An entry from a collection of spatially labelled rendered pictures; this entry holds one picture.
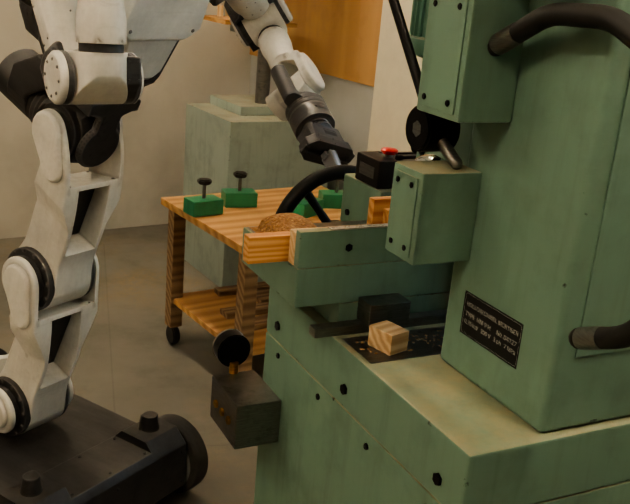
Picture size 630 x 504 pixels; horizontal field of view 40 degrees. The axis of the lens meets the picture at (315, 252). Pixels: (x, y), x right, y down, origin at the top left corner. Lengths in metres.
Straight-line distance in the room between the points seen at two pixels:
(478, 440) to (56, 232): 1.10
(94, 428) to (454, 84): 1.51
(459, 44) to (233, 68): 3.51
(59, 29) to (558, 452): 0.93
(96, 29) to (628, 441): 0.91
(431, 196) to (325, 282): 0.25
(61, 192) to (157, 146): 2.61
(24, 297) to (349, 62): 2.21
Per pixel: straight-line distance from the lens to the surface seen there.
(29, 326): 1.96
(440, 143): 1.14
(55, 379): 2.12
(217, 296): 3.09
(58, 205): 1.82
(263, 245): 1.24
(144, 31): 1.63
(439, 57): 1.07
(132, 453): 2.14
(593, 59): 0.99
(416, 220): 1.09
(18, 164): 4.19
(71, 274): 1.94
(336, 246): 1.25
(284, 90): 1.83
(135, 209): 4.43
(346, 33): 3.82
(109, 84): 1.33
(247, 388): 1.50
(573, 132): 1.01
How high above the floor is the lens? 1.31
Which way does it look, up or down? 18 degrees down
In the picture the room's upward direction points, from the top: 5 degrees clockwise
